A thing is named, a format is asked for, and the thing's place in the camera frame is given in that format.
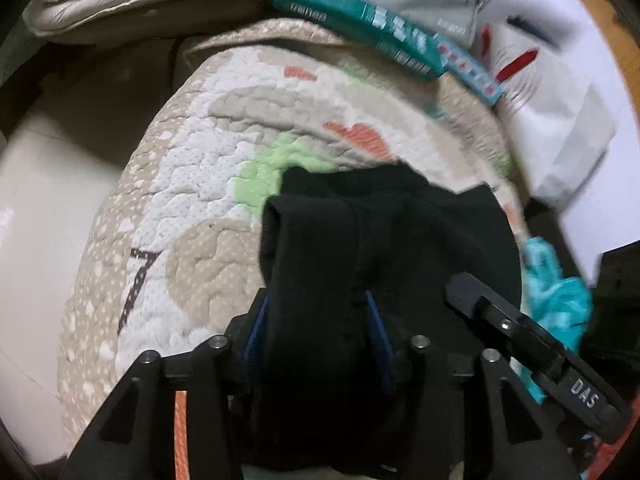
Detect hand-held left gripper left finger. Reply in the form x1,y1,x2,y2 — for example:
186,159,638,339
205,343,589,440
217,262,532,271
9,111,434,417
60,289,272,480

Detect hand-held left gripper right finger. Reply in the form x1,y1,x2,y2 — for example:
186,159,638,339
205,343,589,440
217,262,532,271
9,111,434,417
364,289,581,480

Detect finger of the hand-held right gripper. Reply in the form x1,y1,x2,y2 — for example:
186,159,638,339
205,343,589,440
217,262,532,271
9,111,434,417
444,272,568,367

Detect black pants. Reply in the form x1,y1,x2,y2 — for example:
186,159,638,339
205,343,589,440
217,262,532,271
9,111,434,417
257,162,523,477

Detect teal patterned cloth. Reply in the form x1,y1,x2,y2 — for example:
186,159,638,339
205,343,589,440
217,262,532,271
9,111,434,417
517,236,595,405

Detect quilted patterned blanket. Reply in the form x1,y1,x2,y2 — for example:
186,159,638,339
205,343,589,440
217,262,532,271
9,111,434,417
55,17,531,480

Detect white bag with red stripe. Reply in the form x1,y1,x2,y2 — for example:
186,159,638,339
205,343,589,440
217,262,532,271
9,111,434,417
477,0,640,273

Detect light blue box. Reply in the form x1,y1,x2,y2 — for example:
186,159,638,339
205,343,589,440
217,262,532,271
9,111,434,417
436,34,507,109

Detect green wet wipes pack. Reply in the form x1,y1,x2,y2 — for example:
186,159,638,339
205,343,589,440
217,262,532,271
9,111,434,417
271,0,447,82

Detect beige cushion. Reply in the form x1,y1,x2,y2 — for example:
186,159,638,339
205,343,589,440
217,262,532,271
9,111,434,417
22,0,279,45

